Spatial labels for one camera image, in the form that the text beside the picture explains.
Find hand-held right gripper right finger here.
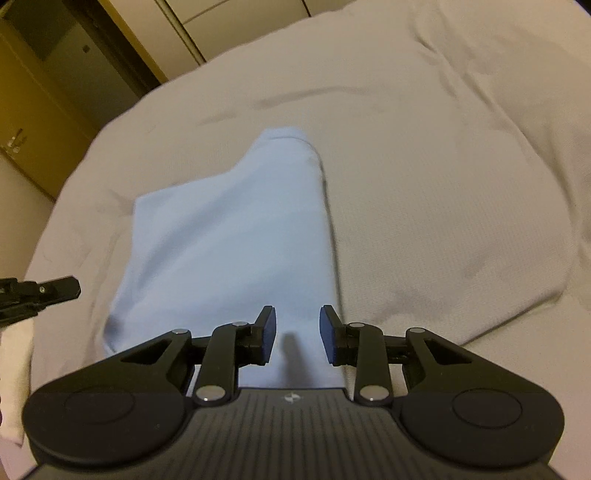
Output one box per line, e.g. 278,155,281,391
320,305,465,408

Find wooden door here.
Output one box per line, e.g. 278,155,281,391
0,0,168,201

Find white towel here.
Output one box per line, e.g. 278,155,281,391
0,318,37,448

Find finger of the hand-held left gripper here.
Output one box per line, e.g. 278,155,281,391
0,276,82,325

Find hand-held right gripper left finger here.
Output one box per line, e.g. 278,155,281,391
120,305,279,408

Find white wardrobe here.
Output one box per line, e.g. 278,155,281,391
154,0,335,65

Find grey duvet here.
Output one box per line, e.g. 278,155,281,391
23,0,591,409

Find light blue sweatshirt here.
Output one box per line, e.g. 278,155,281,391
102,127,347,391

